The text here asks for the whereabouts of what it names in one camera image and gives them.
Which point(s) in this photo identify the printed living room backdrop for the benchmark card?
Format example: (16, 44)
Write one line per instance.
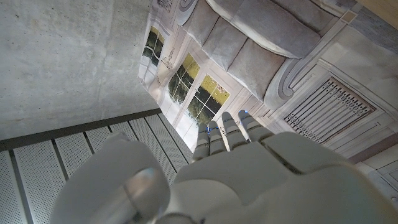
(264, 62)

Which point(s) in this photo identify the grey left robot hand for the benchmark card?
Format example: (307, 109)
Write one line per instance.
(248, 183)

